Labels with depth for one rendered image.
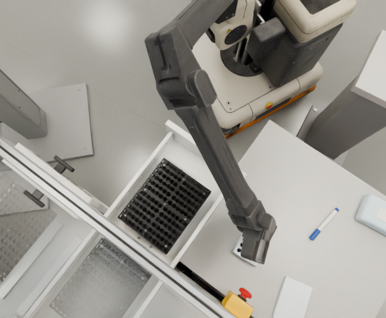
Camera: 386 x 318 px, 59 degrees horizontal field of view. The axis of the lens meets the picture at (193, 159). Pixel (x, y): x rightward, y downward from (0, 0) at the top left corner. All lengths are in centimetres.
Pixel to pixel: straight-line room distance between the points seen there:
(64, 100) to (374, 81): 161
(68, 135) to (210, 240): 121
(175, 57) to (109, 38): 174
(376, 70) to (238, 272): 90
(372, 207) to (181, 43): 85
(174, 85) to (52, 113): 156
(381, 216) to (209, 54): 116
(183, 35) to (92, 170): 147
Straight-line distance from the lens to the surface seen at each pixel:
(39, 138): 213
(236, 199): 79
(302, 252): 119
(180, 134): 103
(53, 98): 220
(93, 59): 229
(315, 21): 144
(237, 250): 114
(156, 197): 101
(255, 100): 181
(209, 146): 70
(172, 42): 62
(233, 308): 100
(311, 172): 124
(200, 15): 71
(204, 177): 108
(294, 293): 117
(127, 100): 212
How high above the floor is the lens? 189
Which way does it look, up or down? 75 degrees down
